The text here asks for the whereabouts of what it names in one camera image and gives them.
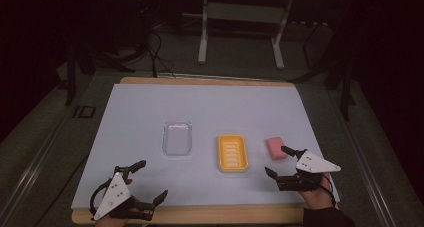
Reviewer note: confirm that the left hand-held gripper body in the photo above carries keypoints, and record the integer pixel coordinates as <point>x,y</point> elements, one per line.
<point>113,193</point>

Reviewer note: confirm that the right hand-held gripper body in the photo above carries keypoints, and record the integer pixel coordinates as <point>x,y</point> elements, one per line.
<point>311,163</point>

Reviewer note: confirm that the pink soap bar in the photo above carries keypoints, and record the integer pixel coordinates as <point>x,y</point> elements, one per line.
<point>276,148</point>

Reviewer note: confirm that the person's left hand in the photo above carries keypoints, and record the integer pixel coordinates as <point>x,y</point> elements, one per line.
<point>131,209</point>

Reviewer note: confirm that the person's right hand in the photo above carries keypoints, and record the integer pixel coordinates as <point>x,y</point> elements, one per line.
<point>316,198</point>

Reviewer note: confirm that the yellow soap dish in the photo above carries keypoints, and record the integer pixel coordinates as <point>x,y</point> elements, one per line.
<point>233,152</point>

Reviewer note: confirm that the clear plastic tray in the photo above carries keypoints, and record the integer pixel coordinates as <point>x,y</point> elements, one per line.
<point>177,137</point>

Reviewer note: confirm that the black metal stand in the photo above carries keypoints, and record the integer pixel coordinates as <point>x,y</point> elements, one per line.
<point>70,80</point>
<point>346,87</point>

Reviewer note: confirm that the white table sheet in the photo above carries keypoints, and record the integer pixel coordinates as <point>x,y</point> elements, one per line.
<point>200,103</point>

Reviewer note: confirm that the white metal stand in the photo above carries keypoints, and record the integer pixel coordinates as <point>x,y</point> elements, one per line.
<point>202,37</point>

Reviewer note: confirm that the metal floor rail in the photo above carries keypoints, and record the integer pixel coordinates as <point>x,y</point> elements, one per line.
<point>366,168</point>
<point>33,165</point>

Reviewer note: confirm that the black rectangular floor frame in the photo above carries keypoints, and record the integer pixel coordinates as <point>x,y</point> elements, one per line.
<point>80,111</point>

